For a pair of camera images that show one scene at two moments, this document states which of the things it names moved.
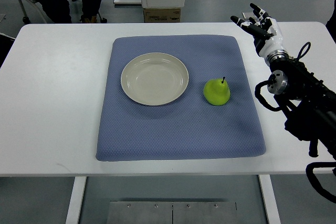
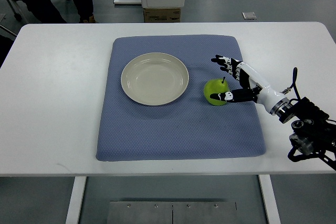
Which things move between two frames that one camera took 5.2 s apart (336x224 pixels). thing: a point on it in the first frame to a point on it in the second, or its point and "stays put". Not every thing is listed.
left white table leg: [79, 185] stays put
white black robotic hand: [266, 34] to [252, 87]
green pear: [217, 92] stays put
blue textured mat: [190, 127] stays put
